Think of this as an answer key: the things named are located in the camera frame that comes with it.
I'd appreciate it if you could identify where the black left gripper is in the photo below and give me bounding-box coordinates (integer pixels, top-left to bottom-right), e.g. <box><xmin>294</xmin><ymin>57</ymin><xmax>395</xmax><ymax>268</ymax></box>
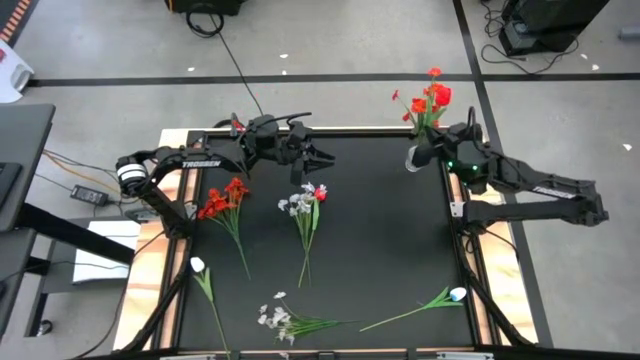
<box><xmin>247</xmin><ymin>114</ymin><xmax>336</xmax><ymax>186</ymax></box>

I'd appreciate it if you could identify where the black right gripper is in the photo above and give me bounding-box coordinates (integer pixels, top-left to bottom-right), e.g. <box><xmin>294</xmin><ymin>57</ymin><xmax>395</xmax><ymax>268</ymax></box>
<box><xmin>410</xmin><ymin>123</ymin><xmax>485</xmax><ymax>174</ymax></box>

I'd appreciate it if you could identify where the clear glass vase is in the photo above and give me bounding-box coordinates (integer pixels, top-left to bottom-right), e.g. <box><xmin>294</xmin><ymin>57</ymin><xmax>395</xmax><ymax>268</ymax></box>
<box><xmin>404</xmin><ymin>144</ymin><xmax>426</xmax><ymax>174</ymax></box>

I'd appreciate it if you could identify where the white blossom bunch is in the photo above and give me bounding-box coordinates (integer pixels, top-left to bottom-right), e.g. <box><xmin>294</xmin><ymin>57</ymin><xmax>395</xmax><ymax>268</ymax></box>
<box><xmin>277</xmin><ymin>180</ymin><xmax>329</xmax><ymax>289</ymax></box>
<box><xmin>256</xmin><ymin>290</ymin><xmax>359</xmax><ymax>346</ymax></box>

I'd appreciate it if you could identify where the red blossom sprig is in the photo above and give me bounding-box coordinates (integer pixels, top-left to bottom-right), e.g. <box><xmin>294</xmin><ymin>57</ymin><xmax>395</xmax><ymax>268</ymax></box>
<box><xmin>391</xmin><ymin>66</ymin><xmax>444</xmax><ymax>144</ymax></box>

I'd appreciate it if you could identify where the red poppy flower bunch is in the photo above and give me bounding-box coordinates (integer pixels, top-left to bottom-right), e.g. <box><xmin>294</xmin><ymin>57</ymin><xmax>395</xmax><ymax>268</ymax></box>
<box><xmin>197</xmin><ymin>177</ymin><xmax>252</xmax><ymax>281</ymax></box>

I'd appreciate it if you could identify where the white tulip with blue base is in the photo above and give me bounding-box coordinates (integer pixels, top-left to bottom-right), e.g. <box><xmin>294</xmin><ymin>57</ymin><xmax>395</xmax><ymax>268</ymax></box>
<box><xmin>358</xmin><ymin>285</ymin><xmax>468</xmax><ymax>333</ymax></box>

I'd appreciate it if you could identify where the white artificial tulip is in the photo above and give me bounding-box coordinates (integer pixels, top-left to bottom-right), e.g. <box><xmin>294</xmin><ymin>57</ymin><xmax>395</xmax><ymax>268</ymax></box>
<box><xmin>189</xmin><ymin>256</ymin><xmax>231</xmax><ymax>359</ymax></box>

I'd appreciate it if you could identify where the black computer tower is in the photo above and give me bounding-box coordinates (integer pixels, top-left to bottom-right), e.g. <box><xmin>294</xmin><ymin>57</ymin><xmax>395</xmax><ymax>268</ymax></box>
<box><xmin>498</xmin><ymin>0</ymin><xmax>612</xmax><ymax>57</ymax></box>

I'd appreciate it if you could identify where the black equipment case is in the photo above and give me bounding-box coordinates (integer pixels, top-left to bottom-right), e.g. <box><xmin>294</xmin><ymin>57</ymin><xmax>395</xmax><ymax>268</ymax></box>
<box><xmin>164</xmin><ymin>0</ymin><xmax>247</xmax><ymax>16</ymax></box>

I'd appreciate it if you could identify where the white flat panel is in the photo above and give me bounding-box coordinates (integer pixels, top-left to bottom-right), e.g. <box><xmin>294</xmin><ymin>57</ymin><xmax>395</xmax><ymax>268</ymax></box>
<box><xmin>72</xmin><ymin>219</ymin><xmax>142</xmax><ymax>285</ymax></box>

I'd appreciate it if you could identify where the black power adapter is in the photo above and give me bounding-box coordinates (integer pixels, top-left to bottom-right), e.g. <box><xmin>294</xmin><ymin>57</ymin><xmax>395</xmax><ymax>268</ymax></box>
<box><xmin>69</xmin><ymin>184</ymin><xmax>110</xmax><ymax>207</ymax></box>

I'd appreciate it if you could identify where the dark grey desk top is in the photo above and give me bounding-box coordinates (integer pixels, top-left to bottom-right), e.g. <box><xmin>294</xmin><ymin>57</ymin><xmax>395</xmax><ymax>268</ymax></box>
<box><xmin>0</xmin><ymin>103</ymin><xmax>57</xmax><ymax>234</ymax></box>

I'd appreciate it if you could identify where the black keyboard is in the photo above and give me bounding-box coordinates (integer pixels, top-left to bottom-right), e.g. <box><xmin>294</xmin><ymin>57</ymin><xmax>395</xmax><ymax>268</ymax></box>
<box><xmin>0</xmin><ymin>162</ymin><xmax>24</xmax><ymax>211</ymax></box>

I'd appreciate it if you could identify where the white machine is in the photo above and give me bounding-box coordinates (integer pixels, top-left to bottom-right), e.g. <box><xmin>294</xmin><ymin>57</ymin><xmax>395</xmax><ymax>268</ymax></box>
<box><xmin>0</xmin><ymin>39</ymin><xmax>35</xmax><ymax>104</ymax></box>

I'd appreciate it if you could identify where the orange black striped mat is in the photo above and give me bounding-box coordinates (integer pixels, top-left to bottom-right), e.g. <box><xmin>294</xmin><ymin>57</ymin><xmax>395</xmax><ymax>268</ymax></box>
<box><xmin>0</xmin><ymin>0</ymin><xmax>32</xmax><ymax>44</ymax></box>

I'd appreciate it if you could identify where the black aluminium table frame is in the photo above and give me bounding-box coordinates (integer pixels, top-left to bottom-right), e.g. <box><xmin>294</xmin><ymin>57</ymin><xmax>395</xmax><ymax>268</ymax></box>
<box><xmin>122</xmin><ymin>127</ymin><xmax>536</xmax><ymax>360</ymax></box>

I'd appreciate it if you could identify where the black coiled floor cable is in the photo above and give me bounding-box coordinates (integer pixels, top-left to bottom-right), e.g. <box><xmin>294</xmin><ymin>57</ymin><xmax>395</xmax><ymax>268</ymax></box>
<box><xmin>185</xmin><ymin>3</ymin><xmax>266</xmax><ymax>117</ymax></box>

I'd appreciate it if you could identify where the yellow cable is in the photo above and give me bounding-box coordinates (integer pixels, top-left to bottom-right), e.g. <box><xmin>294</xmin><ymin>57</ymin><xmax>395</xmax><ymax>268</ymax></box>
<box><xmin>42</xmin><ymin>149</ymin><xmax>124</xmax><ymax>201</ymax></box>

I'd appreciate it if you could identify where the black desk frame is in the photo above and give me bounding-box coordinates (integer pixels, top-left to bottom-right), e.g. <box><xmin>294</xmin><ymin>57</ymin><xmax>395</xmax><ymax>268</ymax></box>
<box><xmin>0</xmin><ymin>202</ymin><xmax>136</xmax><ymax>339</ymax></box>

